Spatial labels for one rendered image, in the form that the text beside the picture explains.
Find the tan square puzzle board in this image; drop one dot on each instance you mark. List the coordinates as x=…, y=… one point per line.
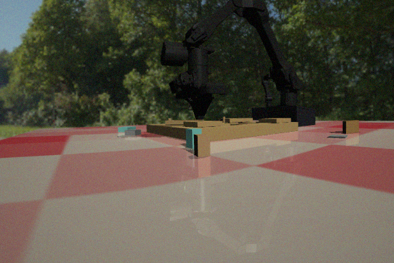
x=224, y=129

